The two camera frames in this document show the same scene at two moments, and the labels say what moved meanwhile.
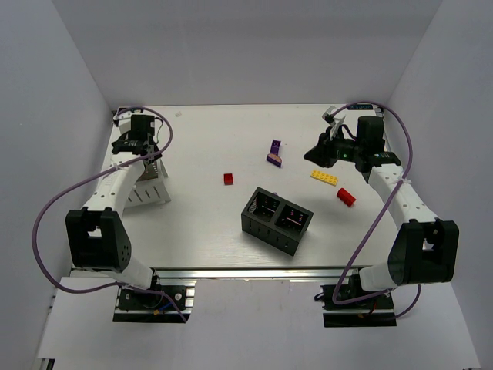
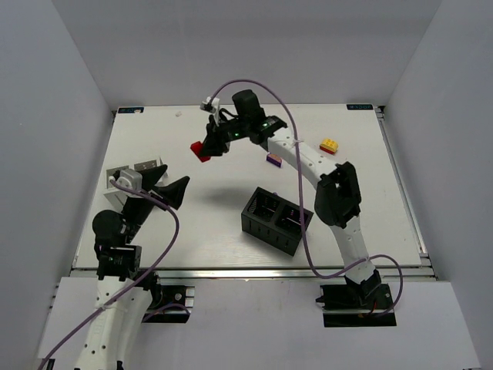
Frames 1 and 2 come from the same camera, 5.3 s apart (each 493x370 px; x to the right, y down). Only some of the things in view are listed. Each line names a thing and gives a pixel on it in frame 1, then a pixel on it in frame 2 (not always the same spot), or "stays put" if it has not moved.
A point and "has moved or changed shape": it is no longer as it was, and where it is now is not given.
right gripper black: [326, 145] -> [220, 136]
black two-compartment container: [275, 220] stays put
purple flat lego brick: [273, 158] stays put
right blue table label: [360, 107] stays put
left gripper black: [125, 142] -> [152, 193]
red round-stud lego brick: [346, 197] has moved or changed shape
